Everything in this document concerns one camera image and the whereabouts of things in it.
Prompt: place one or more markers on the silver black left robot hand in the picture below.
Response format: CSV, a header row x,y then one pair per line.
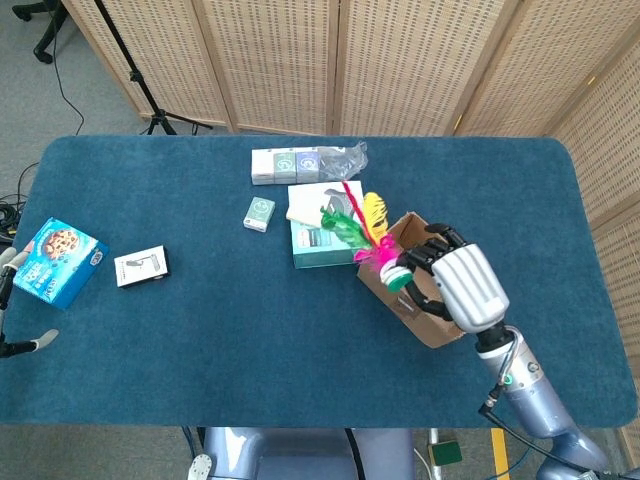
x,y
10,260

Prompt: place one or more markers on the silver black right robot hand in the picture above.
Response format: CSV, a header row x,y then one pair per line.
x,y
470,285

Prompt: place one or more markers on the colourful feather shuttlecock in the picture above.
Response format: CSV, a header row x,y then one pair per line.
x,y
367,235

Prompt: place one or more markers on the small white card package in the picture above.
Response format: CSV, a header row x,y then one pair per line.
x,y
142,266

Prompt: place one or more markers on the blue cookie box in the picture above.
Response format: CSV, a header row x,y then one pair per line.
x,y
60,262

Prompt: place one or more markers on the brown cardboard box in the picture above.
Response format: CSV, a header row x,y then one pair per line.
x,y
395,295

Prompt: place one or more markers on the teal speakerphone product box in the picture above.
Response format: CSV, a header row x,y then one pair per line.
x,y
320,250

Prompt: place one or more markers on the black tripod stand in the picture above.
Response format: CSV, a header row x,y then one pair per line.
x,y
135,75

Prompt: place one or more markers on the green block with yellow rim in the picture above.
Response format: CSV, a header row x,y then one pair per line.
x,y
444,452

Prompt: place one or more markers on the clear plastic bag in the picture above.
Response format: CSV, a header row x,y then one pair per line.
x,y
342,162

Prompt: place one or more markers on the pale yellow sticky note pad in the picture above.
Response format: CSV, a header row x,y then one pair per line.
x,y
305,205

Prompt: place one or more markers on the small blue tissue pack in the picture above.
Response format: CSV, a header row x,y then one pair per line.
x,y
307,164

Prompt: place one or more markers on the blue carpet table cover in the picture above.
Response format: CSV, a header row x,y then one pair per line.
x,y
200,340

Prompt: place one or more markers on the small dark green tissue pack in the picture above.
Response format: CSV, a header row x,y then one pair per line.
x,y
285,165

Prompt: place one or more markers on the black office chair base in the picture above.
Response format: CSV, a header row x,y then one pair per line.
x,y
47,30

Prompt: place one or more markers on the blue-grey robot torso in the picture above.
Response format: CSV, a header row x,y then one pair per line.
x,y
300,455

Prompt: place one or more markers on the woven wooden folding screen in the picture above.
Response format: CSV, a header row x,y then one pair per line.
x,y
350,65

